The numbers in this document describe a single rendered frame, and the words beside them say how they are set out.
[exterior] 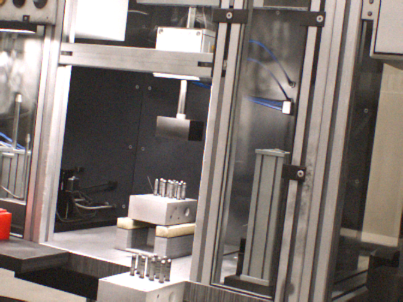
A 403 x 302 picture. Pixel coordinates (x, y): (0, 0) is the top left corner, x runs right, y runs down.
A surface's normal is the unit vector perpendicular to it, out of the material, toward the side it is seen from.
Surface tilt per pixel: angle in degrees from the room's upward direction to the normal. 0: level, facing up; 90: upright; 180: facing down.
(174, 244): 90
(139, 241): 90
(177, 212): 90
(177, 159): 90
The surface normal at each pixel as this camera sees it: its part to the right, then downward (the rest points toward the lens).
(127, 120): -0.50, -0.01
